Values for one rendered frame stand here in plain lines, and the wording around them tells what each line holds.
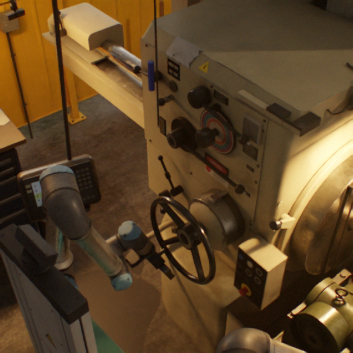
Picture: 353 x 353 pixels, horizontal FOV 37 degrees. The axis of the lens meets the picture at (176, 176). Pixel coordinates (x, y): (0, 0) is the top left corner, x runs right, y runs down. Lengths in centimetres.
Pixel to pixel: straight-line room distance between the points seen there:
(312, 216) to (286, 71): 53
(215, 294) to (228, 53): 131
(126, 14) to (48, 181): 314
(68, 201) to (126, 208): 230
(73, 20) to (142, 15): 166
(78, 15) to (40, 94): 139
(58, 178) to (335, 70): 98
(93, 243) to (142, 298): 171
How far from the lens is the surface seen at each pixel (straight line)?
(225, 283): 279
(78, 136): 466
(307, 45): 202
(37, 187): 240
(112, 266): 190
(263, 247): 198
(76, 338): 139
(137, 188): 411
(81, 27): 320
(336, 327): 191
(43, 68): 449
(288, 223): 193
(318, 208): 198
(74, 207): 169
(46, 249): 131
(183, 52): 196
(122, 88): 301
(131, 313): 341
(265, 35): 206
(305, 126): 163
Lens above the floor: 285
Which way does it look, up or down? 43 degrees down
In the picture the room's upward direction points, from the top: straight up
